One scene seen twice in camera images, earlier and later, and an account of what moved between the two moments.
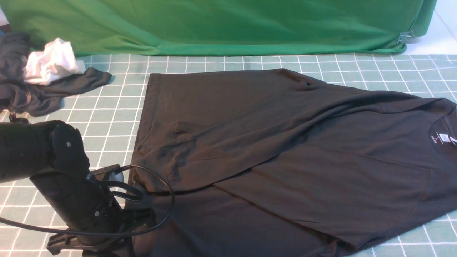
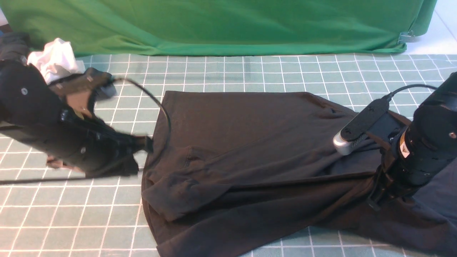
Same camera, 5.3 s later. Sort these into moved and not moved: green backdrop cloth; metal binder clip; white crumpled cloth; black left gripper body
Moved: black left gripper body
Not moved: white crumpled cloth; green backdrop cloth; metal binder clip
